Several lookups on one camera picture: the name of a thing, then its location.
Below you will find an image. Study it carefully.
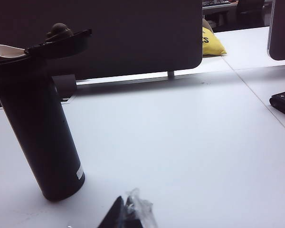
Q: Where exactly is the grey desk partition panel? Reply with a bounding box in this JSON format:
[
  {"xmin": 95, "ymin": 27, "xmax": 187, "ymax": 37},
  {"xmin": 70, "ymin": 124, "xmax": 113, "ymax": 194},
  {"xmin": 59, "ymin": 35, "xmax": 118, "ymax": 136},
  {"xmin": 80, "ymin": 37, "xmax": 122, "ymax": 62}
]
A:
[{"xmin": 0, "ymin": 0, "xmax": 203, "ymax": 80}]

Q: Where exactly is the flat black case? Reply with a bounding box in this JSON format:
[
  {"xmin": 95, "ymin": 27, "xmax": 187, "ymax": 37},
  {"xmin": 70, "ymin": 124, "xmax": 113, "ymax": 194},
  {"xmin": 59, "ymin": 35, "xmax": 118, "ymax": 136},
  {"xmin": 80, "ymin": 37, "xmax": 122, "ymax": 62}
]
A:
[{"xmin": 269, "ymin": 89, "xmax": 285, "ymax": 121}]

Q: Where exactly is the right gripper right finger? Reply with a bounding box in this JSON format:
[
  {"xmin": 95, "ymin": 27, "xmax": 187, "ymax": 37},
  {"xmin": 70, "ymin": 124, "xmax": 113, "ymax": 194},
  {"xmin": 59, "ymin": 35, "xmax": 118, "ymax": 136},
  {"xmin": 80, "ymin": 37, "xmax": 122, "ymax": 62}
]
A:
[{"xmin": 124, "ymin": 188, "xmax": 158, "ymax": 228}]

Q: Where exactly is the yellow bag with black print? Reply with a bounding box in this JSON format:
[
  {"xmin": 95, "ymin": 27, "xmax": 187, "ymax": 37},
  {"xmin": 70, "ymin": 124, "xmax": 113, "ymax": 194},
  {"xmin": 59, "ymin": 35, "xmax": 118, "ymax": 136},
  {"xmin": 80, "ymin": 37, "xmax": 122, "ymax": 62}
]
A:
[{"xmin": 201, "ymin": 19, "xmax": 228, "ymax": 57}]

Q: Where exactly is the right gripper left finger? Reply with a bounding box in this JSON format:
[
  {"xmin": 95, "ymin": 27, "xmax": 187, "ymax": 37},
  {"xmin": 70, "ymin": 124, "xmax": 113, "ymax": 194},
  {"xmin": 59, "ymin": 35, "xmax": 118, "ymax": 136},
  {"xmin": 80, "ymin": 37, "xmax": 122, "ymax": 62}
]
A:
[{"xmin": 96, "ymin": 195, "xmax": 127, "ymax": 228}]

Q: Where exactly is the black thermos with flip lid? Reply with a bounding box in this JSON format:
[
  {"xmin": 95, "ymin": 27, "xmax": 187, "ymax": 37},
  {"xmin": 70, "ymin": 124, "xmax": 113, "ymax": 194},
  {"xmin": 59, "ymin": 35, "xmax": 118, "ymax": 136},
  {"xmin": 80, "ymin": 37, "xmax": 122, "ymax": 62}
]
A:
[{"xmin": 0, "ymin": 22, "xmax": 93, "ymax": 202}]

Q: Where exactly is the black office chair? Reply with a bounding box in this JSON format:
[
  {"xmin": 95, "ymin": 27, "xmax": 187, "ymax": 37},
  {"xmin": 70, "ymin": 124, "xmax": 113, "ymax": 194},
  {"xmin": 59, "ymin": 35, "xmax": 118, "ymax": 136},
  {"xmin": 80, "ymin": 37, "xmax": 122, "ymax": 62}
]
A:
[{"xmin": 236, "ymin": 0, "xmax": 266, "ymax": 24}]

